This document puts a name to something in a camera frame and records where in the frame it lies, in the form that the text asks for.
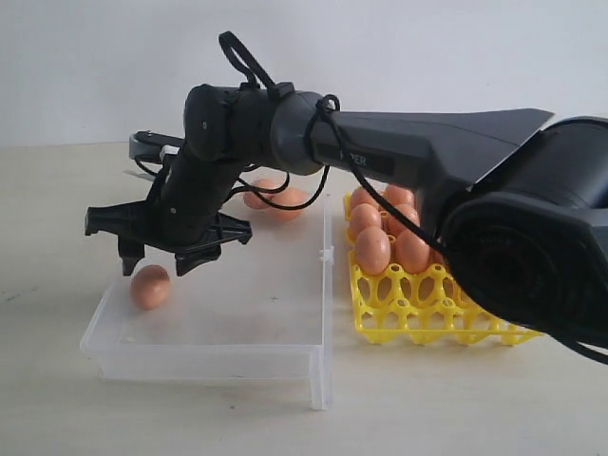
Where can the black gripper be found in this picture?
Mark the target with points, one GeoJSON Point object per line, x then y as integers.
{"type": "Point", "coordinates": [179, 214]}

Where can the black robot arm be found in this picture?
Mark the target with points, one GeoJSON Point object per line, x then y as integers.
{"type": "Point", "coordinates": [515, 203]}

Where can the clear plastic box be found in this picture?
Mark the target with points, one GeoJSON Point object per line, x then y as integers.
{"type": "Point", "coordinates": [263, 310]}

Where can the yellow plastic egg tray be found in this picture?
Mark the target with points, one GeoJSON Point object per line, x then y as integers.
{"type": "Point", "coordinates": [425, 308]}

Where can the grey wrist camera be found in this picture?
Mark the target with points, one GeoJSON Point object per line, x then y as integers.
{"type": "Point", "coordinates": [146, 146]}

